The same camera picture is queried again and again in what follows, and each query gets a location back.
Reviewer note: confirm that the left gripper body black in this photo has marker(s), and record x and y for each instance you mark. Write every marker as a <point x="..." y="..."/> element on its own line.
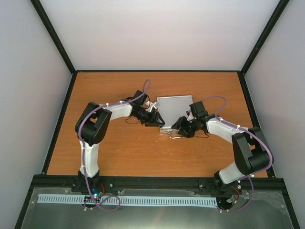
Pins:
<point x="146" y="119"/>

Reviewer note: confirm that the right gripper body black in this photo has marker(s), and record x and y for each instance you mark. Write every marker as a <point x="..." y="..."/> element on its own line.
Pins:
<point x="193" y="128"/>

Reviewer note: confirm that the aluminium poker case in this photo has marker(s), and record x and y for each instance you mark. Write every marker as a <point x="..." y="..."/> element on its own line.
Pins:
<point x="171" y="108"/>

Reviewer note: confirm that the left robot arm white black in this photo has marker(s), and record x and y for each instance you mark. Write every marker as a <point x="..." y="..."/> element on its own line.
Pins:
<point x="92" y="126"/>

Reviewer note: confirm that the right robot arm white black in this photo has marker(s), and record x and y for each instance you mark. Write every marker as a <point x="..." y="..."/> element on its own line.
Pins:
<point x="251" y="151"/>

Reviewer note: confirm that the green led circuit board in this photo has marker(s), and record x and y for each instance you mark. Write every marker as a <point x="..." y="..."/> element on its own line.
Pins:
<point x="99" y="191"/>

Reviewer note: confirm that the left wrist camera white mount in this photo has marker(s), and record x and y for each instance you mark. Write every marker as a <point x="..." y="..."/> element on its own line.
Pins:
<point x="152" y="106"/>

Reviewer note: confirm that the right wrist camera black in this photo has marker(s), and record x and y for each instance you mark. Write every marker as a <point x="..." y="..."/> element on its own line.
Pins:
<point x="197" y="111"/>

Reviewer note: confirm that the black table edge frame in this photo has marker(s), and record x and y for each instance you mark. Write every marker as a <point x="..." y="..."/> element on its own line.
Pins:
<point x="131" y="149"/>

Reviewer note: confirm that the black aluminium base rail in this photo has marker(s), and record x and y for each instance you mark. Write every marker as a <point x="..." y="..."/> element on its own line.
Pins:
<point x="113" y="185"/>

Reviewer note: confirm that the light blue cable duct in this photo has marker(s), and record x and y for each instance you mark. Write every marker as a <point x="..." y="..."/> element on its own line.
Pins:
<point x="133" y="201"/>

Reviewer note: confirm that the right black frame post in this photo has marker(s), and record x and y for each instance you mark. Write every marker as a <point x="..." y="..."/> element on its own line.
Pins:
<point x="275" y="16"/>

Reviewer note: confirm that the black frame post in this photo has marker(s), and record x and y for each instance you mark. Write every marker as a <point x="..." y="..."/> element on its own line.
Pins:
<point x="275" y="16"/>
<point x="53" y="34"/>

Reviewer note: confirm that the left black frame post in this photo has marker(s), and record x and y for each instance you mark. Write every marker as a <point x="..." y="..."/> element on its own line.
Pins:
<point x="53" y="34"/>

